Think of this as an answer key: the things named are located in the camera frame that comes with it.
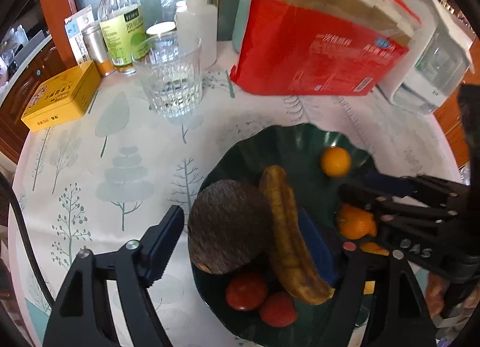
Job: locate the white appliance with clear lid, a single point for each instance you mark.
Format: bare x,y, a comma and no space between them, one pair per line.
438,58

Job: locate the clear drinking glass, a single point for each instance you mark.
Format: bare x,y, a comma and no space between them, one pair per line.
168,67

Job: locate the white patterned tablecloth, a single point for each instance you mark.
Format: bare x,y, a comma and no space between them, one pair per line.
105,178

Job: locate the small metal tin can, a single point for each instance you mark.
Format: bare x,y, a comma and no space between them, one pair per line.
97,50

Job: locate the red lychee on plate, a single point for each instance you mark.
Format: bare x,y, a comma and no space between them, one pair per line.
278,310

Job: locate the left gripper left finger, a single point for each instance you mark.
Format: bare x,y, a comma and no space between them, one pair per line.
82,316

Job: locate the dark avocado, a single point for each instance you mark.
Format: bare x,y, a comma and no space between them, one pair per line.
229,225

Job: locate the brown overripe banana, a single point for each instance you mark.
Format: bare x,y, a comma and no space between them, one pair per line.
290,258

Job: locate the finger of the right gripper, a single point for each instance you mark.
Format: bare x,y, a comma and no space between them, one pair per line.
429,215
422,185

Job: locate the yellow tin box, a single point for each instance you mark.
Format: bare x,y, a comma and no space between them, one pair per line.
63,98

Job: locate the red paper cup package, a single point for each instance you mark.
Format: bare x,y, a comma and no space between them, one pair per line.
322,47

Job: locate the small orange kumquat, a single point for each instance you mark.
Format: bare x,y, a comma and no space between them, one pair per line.
335,162

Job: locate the white blue carton box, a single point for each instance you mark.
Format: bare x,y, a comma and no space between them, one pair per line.
74,26

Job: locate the red tomato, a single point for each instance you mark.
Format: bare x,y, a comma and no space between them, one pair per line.
246,292

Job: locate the white plastic bottle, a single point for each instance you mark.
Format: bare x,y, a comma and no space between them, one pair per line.
200,18

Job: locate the green label liquid bottle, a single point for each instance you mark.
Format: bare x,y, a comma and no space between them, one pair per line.
123,28

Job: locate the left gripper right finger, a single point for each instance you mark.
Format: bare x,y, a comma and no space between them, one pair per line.
397,315

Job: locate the right hand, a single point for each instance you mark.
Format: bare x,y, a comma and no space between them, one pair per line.
434,295

